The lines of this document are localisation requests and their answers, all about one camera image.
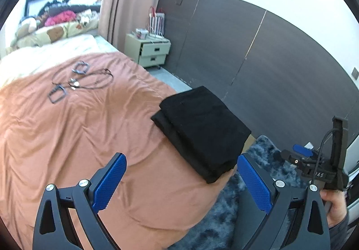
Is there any pink plush cloth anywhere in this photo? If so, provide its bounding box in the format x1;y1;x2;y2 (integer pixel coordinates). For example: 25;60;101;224
45;11;77;26

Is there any person's right forearm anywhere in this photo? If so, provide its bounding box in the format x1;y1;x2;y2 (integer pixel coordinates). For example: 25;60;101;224
328;212;351;250

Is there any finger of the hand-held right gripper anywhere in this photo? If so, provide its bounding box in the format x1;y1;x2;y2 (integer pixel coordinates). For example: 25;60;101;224
273;150;303;168
293;144;312;157

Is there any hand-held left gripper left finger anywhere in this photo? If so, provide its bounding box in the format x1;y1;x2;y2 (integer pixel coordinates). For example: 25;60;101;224
32;152;127;250

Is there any panda plush toy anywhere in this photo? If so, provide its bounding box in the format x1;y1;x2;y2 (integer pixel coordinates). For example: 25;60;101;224
77;10;100;23

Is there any striped bag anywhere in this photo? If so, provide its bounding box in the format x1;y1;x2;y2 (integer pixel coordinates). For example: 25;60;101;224
146;7;166;39

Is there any black plush toy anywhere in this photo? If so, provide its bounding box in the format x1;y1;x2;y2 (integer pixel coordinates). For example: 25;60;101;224
42;0;68;12

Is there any blue grey shaggy rug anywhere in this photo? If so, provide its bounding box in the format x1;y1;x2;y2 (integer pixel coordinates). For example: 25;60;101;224
168;135;312;250

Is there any cream bed sheet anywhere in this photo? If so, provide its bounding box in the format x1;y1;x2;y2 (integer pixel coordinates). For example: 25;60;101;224
0;34;118;85

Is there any cream nightstand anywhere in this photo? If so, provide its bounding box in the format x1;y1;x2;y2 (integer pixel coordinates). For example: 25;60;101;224
125;33;171;68

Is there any thin black cable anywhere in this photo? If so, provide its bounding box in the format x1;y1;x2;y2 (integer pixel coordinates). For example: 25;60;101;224
51;68;114;90

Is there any person's right hand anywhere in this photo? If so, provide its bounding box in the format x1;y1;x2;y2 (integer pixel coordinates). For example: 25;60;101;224
320;190;349;228

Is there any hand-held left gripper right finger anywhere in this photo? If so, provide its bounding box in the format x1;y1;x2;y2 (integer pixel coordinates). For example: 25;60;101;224
237;153;331;250

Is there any white bear plush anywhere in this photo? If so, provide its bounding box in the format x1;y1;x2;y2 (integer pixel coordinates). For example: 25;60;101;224
15;17;41;36

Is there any black rectangular frame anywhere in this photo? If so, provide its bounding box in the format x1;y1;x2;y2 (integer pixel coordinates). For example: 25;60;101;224
72;61;91;75
49;84;68;104

